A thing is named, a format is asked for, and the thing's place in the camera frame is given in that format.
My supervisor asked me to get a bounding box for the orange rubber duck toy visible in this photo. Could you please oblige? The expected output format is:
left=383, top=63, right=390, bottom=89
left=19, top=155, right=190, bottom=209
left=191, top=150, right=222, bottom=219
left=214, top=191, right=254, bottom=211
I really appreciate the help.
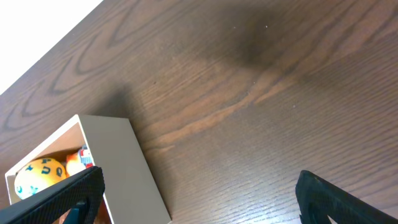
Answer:
left=65, top=152, right=86, bottom=176

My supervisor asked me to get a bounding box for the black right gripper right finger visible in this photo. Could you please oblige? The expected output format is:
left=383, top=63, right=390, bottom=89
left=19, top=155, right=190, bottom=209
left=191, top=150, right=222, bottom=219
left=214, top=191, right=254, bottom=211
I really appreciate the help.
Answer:
left=295, top=170, right=397, bottom=224

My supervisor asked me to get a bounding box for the white cardboard box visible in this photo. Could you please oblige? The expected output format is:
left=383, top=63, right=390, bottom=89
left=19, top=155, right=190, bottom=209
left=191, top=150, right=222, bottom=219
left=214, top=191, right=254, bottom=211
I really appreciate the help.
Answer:
left=5, top=114, right=172, bottom=224

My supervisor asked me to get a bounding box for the red toy car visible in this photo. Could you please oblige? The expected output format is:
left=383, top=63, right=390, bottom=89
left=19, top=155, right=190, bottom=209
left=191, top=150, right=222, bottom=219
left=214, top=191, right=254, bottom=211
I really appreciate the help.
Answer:
left=78, top=145, right=94, bottom=168

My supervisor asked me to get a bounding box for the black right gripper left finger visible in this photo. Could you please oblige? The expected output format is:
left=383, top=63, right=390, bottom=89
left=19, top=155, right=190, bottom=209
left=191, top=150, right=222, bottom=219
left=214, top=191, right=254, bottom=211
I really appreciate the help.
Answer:
left=1, top=166, right=105, bottom=224

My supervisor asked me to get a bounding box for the yellow ball with blue letters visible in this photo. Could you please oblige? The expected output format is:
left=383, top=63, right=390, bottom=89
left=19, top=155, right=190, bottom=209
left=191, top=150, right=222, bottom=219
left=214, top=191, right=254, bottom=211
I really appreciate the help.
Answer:
left=14, top=157, right=67, bottom=200

